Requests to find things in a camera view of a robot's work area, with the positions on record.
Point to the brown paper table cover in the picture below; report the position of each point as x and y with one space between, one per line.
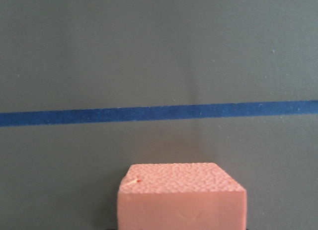
87 54

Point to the orange foam cube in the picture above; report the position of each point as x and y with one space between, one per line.
180 196

